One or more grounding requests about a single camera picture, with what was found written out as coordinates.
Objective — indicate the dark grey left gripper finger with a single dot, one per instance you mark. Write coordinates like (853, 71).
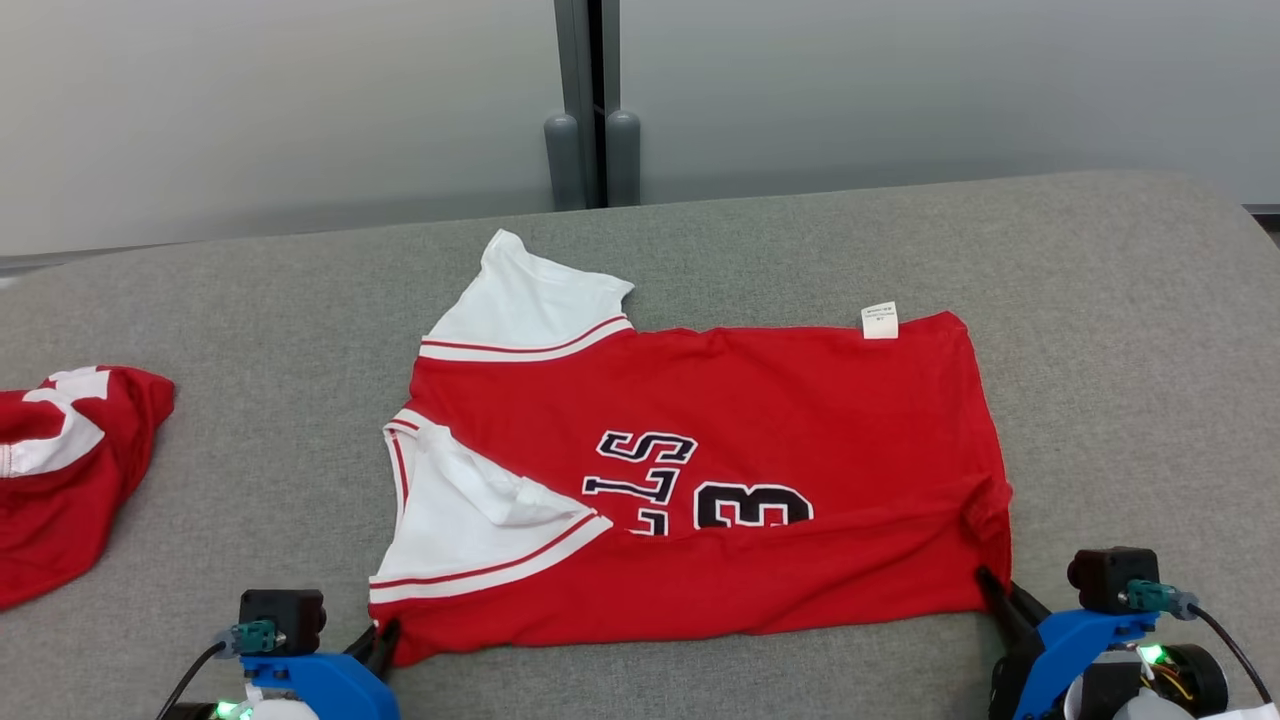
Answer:
(389, 645)
(366, 645)

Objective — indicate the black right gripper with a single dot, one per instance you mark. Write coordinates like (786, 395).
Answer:
(1008, 680)

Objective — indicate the red basketball jersey white sleeves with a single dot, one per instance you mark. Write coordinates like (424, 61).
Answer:
(800, 420)

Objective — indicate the red and white jersey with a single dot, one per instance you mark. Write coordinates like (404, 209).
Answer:
(60, 520)

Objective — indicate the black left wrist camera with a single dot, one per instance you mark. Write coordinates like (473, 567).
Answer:
(285, 615)

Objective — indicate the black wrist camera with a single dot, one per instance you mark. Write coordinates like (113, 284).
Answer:
(285, 615)
(1110, 578)

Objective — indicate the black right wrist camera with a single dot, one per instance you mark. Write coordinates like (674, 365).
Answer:
(1110, 578)

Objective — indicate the grey partition post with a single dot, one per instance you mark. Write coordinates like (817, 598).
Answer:
(622, 160)
(563, 160)

